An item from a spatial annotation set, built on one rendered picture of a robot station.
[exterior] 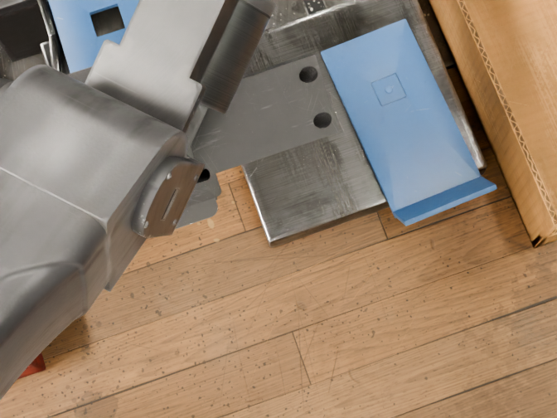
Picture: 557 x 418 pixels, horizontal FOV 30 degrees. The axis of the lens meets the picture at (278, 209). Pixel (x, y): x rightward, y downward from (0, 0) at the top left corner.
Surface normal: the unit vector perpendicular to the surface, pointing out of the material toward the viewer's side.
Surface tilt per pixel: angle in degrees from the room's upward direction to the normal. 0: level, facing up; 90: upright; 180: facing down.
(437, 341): 0
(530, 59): 0
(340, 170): 0
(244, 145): 25
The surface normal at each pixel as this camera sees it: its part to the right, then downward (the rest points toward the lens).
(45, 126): 0.11, -0.52
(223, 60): 0.54, 0.33
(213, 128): 0.11, 0.14
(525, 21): -0.04, -0.25
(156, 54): -0.17, 0.01
